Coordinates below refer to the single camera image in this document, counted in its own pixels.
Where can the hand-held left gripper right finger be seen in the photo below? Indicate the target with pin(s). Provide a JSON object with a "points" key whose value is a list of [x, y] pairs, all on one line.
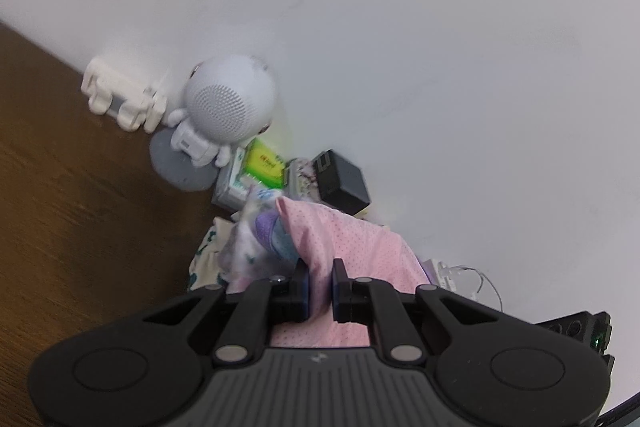
{"points": [[340, 302]]}

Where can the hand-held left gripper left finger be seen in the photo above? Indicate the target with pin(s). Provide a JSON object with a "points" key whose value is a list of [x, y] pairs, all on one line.
{"points": [[300, 292]]}

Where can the pink blue purple garment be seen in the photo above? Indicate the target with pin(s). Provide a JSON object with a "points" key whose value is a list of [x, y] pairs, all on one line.
{"points": [[350, 237]]}

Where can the folded pink floral cloth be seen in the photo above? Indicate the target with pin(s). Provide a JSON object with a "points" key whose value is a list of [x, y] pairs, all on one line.
{"points": [[250, 252]]}

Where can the folded green flower cloth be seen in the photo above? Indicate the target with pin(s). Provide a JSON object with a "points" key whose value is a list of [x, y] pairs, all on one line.
{"points": [[205, 257]]}

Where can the small floral jar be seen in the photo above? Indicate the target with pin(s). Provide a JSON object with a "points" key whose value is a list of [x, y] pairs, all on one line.
{"points": [[300, 179]]}

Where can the black box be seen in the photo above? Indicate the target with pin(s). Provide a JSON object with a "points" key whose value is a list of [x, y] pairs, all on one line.
{"points": [[345, 187]]}

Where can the white medicine box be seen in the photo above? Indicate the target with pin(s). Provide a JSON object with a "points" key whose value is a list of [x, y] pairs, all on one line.
{"points": [[230, 194]]}

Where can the green packet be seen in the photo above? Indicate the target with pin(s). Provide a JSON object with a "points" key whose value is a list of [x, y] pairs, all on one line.
{"points": [[262, 164]]}

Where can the white robot speaker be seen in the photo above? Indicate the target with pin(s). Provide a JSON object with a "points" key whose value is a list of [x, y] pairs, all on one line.
{"points": [[225, 102]]}

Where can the white phone holder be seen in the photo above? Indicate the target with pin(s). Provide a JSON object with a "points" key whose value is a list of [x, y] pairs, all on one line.
{"points": [[105, 79]]}

